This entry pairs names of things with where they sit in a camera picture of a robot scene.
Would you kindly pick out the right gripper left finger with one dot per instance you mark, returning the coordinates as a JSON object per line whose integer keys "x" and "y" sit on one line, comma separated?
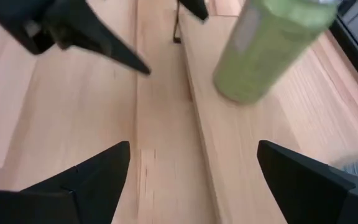
{"x": 73, "y": 199}

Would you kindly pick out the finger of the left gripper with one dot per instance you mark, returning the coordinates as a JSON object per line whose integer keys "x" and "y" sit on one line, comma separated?
{"x": 85, "y": 31}
{"x": 196, "y": 7}

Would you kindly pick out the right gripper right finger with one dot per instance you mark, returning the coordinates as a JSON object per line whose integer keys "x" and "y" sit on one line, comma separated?
{"x": 315, "y": 199}

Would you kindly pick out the light green lime soda can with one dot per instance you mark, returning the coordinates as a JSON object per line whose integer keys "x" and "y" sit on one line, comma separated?
{"x": 259, "y": 56}

